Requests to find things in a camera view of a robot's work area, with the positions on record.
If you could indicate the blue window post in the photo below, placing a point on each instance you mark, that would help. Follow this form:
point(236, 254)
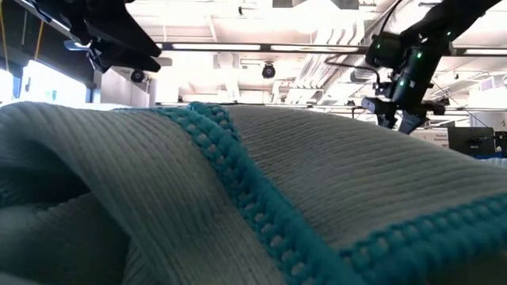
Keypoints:
point(16, 89)

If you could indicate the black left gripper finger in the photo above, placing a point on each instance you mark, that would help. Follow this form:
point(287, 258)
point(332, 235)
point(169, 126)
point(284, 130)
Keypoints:
point(126, 57)
point(126, 29)

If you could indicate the long overhead light bar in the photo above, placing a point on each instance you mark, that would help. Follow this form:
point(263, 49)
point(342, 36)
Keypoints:
point(265, 48)

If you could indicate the silver ventilation duct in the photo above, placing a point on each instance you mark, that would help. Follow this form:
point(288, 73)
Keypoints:
point(356, 23)

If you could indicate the black round hanging camera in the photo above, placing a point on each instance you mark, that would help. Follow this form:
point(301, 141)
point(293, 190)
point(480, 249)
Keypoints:
point(137, 75)
point(268, 71)

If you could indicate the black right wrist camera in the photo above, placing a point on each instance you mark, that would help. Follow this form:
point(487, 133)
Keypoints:
point(383, 50)

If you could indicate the light teal-edged microfiber towel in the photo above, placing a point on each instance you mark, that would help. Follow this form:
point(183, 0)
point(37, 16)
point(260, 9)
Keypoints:
point(356, 166)

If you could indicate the black monitor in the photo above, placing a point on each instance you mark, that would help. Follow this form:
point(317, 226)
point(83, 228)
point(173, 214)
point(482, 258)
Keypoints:
point(470, 141)

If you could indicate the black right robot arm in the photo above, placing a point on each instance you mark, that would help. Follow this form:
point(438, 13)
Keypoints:
point(447, 16)

